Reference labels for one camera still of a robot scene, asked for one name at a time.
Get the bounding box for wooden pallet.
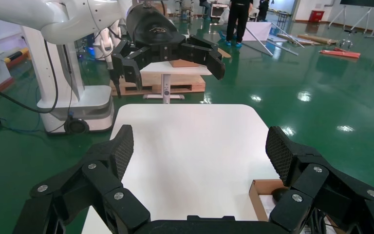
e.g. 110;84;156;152
109;72;206;97

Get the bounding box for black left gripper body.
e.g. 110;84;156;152
126;3;188;62

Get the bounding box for black computer mouse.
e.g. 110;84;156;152
270;188;288;203

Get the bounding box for white robot with blue light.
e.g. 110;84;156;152
88;19;123;98

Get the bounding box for orange flat bundle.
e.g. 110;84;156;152
318;48;361;60

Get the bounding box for dark wall screen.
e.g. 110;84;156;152
339;0;374;8

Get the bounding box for white pedestal table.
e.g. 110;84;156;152
140;60;214;105

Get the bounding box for brown cardboard box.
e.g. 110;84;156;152
248;178;347;234

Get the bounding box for blue floor cable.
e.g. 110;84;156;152
0;111;74;134

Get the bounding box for white wheeled robot chassis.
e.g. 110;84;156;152
20;25;116;135

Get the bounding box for long wooden planks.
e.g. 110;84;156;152
277;33;339;46

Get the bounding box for long black hanging cable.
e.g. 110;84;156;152
0;39;60;115

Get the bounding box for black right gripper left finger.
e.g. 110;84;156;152
12;124;151;234

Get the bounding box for person in black clothes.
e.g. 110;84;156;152
224;0;255;49

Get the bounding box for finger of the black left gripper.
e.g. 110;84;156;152
178;34;226;81
111;39;162;91

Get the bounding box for yellow black bumper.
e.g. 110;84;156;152
3;48;31;64

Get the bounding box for white flat panel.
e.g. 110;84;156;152
242;21;274;42

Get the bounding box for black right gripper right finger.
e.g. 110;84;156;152
265;126;374;234

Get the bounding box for flat cardboard package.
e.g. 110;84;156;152
168;58;204;68

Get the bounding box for red box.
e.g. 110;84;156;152
308;10;325;23

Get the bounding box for person in dark jacket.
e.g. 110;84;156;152
260;0;276;22

